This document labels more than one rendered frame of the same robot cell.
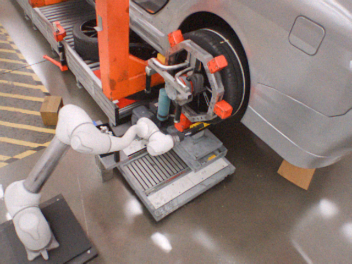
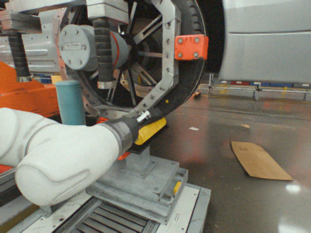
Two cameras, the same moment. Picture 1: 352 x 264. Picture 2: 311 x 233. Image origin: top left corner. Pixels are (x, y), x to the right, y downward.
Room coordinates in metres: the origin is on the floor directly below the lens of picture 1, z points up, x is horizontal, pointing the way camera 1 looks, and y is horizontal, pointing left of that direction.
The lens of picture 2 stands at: (0.90, 0.04, 0.81)
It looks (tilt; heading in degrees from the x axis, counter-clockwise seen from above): 18 degrees down; 339
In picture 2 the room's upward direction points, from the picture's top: straight up
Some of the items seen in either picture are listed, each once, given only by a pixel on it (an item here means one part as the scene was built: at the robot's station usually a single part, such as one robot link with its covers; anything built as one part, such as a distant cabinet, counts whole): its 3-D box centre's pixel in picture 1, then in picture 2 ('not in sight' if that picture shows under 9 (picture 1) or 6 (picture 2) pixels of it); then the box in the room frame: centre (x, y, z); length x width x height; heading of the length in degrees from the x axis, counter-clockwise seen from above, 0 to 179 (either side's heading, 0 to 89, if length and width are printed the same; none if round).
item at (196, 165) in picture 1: (193, 142); (139, 180); (1.75, -0.17, 0.13); 0.50 x 0.36 x 0.10; 44
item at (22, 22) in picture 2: (152, 69); (21, 22); (1.61, 0.22, 0.93); 0.09 x 0.05 x 0.05; 134
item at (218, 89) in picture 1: (190, 82); (110, 51); (1.64, -0.04, 0.85); 0.54 x 0.07 x 0.54; 44
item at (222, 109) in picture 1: (222, 109); (191, 48); (1.41, -0.27, 0.85); 0.09 x 0.08 x 0.07; 44
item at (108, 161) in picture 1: (103, 143); not in sight; (1.31, 0.50, 0.44); 0.43 x 0.17 x 0.03; 44
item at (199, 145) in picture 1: (196, 127); (138, 152); (1.75, -0.17, 0.32); 0.40 x 0.30 x 0.28; 44
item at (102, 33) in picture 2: (178, 111); (104, 54); (1.35, 0.01, 0.83); 0.04 x 0.04 x 0.16
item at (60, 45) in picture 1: (60, 50); not in sight; (2.60, 1.37, 0.30); 0.09 x 0.05 x 0.50; 44
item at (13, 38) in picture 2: (148, 82); (19, 56); (1.59, 0.24, 0.83); 0.04 x 0.04 x 0.16
